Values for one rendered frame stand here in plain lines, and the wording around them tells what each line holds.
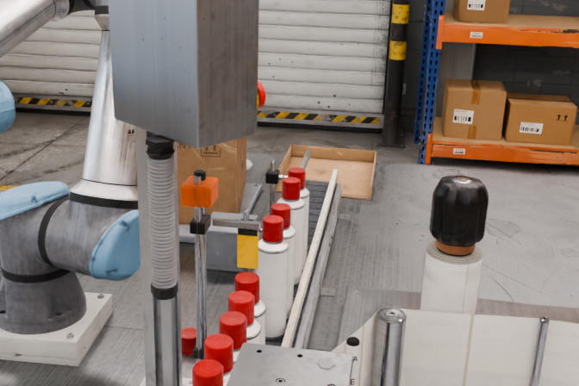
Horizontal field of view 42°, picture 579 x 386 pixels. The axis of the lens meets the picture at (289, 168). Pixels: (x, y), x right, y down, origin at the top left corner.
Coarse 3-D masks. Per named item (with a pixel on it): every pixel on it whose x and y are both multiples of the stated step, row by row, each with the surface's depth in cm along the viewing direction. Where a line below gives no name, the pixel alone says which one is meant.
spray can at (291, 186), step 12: (288, 180) 134; (300, 180) 134; (288, 192) 133; (300, 204) 134; (300, 216) 135; (300, 228) 136; (300, 240) 137; (300, 252) 137; (300, 264) 138; (300, 276) 139
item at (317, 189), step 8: (312, 184) 190; (320, 184) 190; (328, 184) 191; (336, 184) 191; (312, 192) 185; (320, 192) 185; (312, 200) 180; (320, 200) 180; (312, 208) 176; (320, 208) 176; (312, 216) 171; (328, 216) 179; (312, 224) 167; (312, 232) 163; (320, 240) 159; (320, 248) 162; (312, 272) 145; (296, 288) 139; (304, 304) 133; (296, 328) 125; (296, 336) 129; (272, 344) 121; (280, 344) 121
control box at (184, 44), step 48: (144, 0) 85; (192, 0) 80; (240, 0) 84; (144, 48) 88; (192, 48) 81; (240, 48) 86; (144, 96) 90; (192, 96) 83; (240, 96) 88; (192, 144) 85
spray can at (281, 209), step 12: (276, 204) 123; (288, 204) 123; (288, 216) 122; (288, 228) 123; (288, 240) 122; (288, 264) 124; (288, 276) 124; (288, 288) 125; (288, 300) 126; (288, 312) 127
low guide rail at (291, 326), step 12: (336, 180) 189; (324, 204) 169; (324, 216) 162; (312, 240) 150; (312, 252) 145; (312, 264) 142; (300, 288) 131; (300, 300) 127; (300, 312) 127; (288, 324) 120; (288, 336) 117
